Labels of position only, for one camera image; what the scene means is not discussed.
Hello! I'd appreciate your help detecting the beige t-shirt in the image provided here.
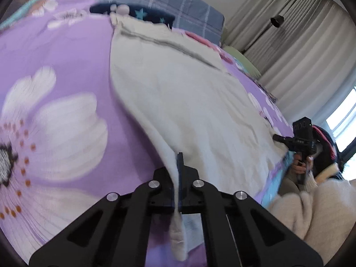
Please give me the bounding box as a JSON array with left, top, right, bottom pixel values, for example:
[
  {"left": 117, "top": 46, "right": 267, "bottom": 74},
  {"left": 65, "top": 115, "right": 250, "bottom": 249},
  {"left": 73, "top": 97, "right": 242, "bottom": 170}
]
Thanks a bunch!
[{"left": 109, "top": 12, "right": 289, "bottom": 262}]

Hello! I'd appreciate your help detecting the person's right hand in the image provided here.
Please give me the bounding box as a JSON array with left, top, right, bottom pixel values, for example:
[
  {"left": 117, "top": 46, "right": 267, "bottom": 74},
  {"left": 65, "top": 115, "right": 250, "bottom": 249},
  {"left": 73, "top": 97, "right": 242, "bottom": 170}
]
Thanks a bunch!
[{"left": 290, "top": 153, "right": 313, "bottom": 175}]

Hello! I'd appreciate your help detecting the green pillow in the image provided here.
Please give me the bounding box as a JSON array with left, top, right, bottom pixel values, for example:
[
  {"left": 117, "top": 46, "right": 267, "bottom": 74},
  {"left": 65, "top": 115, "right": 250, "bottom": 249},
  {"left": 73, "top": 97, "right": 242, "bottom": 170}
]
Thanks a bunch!
[{"left": 223, "top": 46, "right": 261, "bottom": 80}]

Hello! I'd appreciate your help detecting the beige curtain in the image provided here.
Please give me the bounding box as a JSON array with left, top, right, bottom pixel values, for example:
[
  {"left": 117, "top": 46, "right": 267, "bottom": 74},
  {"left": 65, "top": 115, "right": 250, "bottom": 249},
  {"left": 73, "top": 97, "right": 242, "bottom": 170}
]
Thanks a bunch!
[{"left": 223, "top": 0, "right": 355, "bottom": 124}]

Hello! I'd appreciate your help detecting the folded pink garment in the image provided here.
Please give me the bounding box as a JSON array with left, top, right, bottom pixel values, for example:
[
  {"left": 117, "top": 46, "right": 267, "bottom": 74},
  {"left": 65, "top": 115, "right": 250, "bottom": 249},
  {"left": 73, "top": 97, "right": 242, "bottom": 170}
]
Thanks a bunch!
[{"left": 185, "top": 31, "right": 234, "bottom": 65}]

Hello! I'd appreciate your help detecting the purple floral bedsheet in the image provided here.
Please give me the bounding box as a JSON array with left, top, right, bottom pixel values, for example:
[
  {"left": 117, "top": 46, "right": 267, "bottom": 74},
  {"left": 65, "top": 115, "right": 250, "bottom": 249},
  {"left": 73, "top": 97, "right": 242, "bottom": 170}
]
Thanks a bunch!
[{"left": 0, "top": 0, "right": 296, "bottom": 267}]

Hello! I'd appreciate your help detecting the black floor lamp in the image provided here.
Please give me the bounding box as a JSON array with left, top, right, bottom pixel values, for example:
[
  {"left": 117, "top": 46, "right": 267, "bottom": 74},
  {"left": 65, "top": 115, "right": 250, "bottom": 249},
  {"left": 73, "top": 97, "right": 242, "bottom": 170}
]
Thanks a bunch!
[{"left": 241, "top": 14, "right": 285, "bottom": 54}]

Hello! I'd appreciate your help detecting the navy star-patterned garment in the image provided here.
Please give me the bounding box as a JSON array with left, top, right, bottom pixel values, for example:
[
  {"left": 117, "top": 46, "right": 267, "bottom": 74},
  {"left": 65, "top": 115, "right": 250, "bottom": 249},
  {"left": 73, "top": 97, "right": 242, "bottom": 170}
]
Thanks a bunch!
[{"left": 89, "top": 2, "right": 176, "bottom": 29}]

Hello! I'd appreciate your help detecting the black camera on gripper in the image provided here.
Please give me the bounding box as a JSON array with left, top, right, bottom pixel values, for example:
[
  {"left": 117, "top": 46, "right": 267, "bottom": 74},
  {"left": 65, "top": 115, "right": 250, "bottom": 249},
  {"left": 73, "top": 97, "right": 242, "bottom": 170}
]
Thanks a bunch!
[{"left": 293, "top": 117, "right": 314, "bottom": 145}]

